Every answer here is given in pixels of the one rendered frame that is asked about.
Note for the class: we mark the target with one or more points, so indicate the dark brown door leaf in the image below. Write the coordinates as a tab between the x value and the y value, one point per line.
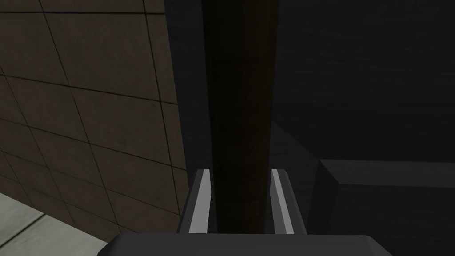
241	89

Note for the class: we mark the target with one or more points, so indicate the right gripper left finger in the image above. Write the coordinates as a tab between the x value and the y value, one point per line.
199	206

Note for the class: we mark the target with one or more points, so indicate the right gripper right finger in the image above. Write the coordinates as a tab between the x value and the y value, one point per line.
284	206

